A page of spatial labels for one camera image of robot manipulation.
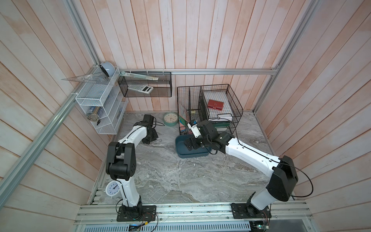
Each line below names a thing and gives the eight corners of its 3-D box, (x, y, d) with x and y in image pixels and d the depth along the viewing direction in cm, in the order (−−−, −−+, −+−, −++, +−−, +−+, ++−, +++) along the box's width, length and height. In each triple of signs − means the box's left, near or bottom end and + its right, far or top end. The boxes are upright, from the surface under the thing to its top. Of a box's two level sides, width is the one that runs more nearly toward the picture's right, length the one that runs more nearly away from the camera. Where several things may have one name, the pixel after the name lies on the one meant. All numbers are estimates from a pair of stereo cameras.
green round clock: (163, 126, 113) (162, 123, 110) (164, 114, 121) (164, 111, 119) (177, 126, 113) (177, 123, 110) (178, 114, 121) (178, 111, 119)
